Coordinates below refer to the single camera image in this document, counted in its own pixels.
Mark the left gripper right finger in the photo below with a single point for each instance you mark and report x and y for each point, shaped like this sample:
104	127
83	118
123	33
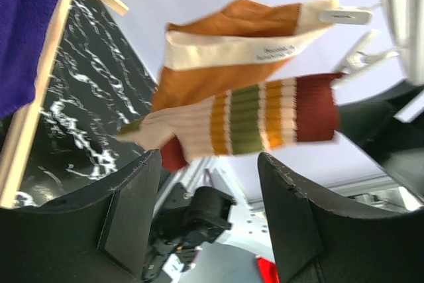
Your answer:
320	236

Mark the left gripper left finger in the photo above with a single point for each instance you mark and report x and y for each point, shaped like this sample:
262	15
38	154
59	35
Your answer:
97	233

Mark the striped beige sock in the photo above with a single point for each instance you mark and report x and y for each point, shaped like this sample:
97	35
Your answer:
248	120

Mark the white clip hanger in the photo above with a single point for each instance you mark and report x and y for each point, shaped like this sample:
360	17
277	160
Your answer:
377	44

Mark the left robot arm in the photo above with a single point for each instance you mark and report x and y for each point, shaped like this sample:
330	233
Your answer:
204	218

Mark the wooden clothes rack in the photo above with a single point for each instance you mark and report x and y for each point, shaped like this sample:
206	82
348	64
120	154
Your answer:
20	135

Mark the orange sock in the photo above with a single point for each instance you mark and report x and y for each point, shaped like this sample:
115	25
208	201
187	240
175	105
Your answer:
242	44

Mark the purple sock pair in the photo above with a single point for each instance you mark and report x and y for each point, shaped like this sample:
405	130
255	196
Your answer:
24	24

